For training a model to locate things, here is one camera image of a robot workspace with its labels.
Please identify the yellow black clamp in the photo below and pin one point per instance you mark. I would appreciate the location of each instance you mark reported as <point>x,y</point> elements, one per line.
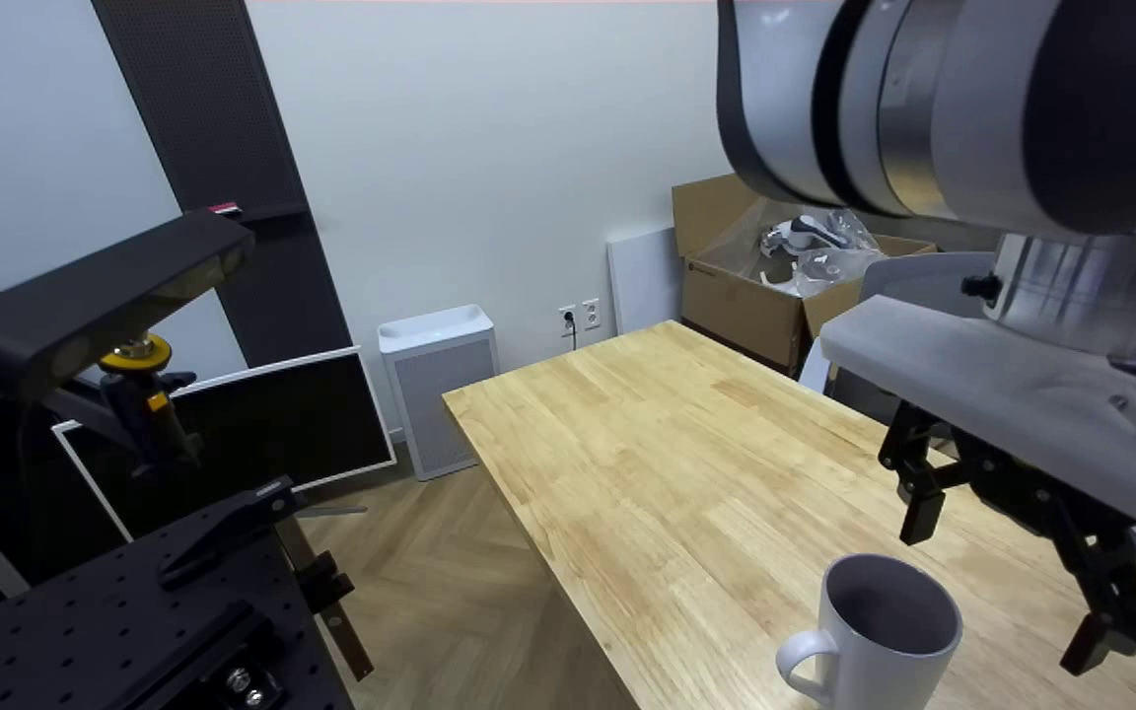
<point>139,377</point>

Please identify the brown cardboard box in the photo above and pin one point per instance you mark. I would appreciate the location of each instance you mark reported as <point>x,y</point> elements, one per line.
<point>726,301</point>

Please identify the white leaning panel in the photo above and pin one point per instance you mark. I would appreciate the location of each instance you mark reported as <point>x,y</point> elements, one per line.
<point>639,276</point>

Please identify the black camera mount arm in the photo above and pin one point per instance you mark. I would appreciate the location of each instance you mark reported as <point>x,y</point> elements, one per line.
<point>97,298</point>

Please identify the black angled bracket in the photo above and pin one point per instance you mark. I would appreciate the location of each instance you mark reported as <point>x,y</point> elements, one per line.
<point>234,524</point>

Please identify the white wrist mount plate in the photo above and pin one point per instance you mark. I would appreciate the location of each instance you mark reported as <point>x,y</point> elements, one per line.
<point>1028,397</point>

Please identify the white ceramic mug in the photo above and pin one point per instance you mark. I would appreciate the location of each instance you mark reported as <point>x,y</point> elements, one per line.
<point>883,670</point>

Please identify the black perforated breadboard table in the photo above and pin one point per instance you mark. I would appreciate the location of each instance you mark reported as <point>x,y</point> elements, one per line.
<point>79,632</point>

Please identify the clear crumpled plastic bag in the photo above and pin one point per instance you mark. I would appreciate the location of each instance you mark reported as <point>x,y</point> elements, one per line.
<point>809,248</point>

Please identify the black white-framed monitor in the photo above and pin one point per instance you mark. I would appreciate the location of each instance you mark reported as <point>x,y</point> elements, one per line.
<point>285,418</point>

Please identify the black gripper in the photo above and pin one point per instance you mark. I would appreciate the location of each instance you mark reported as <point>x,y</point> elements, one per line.
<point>1023,489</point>

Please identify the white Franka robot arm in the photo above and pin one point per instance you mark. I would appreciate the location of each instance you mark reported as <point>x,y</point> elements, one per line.
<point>965,105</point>

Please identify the dark structural pillar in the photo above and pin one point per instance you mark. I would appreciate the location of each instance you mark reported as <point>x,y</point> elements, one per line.
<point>227,159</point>

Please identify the white air purifier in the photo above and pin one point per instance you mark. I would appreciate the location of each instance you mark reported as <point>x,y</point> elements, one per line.
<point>442,389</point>

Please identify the white wall outlet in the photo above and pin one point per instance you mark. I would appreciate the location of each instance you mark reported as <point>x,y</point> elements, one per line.
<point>568,318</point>
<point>589,307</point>

